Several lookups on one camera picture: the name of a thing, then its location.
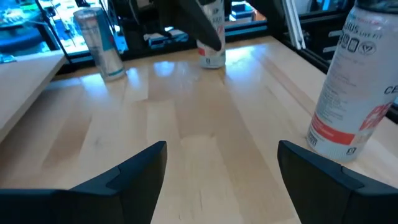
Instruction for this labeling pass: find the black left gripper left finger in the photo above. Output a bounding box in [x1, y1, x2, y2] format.
[0, 141, 168, 224]

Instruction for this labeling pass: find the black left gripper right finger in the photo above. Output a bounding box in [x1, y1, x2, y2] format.
[277, 139, 398, 224]

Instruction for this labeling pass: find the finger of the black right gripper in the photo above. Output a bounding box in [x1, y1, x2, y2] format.
[155, 0, 223, 52]

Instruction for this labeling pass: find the white Celsius can black lid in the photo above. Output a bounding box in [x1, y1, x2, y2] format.
[195, 0, 227, 70]

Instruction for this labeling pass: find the silver teal beverage can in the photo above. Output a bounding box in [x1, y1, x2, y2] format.
[73, 6, 127, 82]

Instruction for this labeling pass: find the wooden shelf board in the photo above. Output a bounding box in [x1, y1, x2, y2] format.
[0, 50, 68, 143]

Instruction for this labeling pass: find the silver aluminium extrusion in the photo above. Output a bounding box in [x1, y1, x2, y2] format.
[280, 0, 307, 50]

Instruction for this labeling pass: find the Celsius Peach Vibe can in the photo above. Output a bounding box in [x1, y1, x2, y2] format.
[305, 0, 398, 163]

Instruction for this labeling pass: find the black triangular shelf bracket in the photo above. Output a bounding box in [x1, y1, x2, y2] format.
[33, 0, 73, 65]

